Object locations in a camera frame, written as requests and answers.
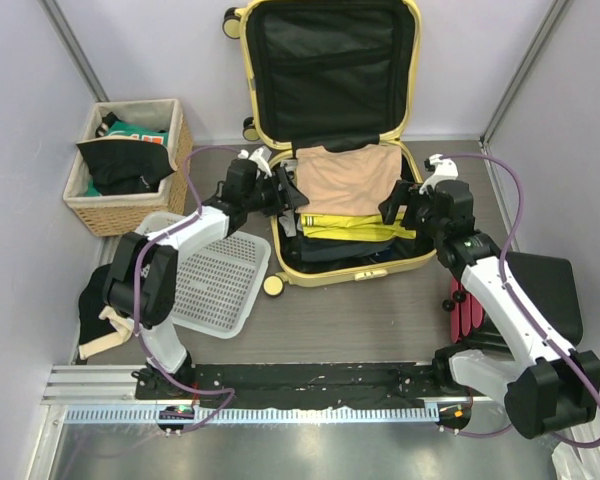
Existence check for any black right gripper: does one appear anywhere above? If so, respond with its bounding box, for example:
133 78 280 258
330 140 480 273
378 180 447 240

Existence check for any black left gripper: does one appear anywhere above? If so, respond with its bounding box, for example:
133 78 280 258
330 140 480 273
244 167 308 218

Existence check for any yellow-green garment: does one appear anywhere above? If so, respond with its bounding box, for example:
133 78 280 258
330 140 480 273
299 213 417 243

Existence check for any beige garment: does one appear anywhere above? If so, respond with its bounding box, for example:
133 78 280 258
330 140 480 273
295 145 402 216

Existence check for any yellow hard-shell suitcase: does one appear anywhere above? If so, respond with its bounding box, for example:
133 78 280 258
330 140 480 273
222 1 434 297

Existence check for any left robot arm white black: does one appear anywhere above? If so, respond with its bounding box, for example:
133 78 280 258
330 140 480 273
103 159 309 399

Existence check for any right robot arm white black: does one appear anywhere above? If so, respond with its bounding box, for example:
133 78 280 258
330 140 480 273
379 180 600 447

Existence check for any dark folded garment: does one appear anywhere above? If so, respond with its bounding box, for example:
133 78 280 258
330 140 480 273
295 236 433 262

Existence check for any white perforated plastic basket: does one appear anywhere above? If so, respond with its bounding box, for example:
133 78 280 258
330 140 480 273
135 206 271 339

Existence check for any woven wicker laundry basket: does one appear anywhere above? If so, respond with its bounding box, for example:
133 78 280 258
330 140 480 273
63 98 193 237

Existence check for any black storage box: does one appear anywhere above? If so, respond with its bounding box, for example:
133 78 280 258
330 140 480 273
507 252 583 347

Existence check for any green printed garment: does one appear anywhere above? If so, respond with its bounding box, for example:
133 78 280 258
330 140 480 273
104 121 169 146

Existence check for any black garment in basket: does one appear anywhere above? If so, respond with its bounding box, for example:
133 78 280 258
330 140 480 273
77 136 175 196

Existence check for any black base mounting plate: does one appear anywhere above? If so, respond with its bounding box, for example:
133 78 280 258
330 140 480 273
134 362 492 409

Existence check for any crumpled white plastic sheet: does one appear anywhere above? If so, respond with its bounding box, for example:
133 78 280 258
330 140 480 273
551 442 592 480

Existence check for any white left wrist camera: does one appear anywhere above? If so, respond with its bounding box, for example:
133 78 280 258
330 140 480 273
238 146 272 177

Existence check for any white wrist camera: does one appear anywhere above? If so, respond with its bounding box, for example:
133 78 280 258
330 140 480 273
419 154 458 195
238 146 272 177

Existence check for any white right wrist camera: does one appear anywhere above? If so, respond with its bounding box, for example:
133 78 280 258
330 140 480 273
419 154 458 195

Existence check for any white slotted cable duct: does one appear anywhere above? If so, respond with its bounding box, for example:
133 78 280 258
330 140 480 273
64 404 439 425

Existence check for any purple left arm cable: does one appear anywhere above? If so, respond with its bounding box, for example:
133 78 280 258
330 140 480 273
132 145 251 436

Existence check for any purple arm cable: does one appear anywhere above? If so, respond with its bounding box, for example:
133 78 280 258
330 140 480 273
132 145 251 436
439 153 600 447

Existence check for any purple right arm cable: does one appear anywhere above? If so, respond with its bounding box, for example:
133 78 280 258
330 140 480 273
439 153 600 447

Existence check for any aluminium rail frame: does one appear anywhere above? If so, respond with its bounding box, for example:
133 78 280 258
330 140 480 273
42 363 592 405

